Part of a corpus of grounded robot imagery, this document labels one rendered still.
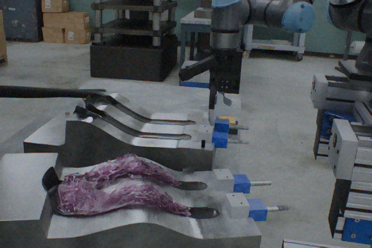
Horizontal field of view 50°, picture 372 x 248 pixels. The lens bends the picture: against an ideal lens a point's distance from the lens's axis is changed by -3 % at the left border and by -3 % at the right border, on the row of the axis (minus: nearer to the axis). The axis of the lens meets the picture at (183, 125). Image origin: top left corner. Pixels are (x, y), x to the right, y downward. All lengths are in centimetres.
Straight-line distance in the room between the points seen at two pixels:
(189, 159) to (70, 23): 686
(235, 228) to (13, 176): 44
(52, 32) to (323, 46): 491
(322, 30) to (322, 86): 631
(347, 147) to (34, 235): 62
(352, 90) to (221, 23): 52
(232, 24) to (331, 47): 670
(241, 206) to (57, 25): 723
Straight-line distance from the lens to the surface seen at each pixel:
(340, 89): 136
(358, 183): 92
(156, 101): 164
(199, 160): 101
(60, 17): 783
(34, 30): 795
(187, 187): 91
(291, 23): 102
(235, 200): 81
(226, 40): 106
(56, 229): 74
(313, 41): 765
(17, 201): 76
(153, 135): 109
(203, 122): 113
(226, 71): 110
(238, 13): 107
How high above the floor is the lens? 129
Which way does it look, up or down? 21 degrees down
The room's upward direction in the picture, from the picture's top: 3 degrees clockwise
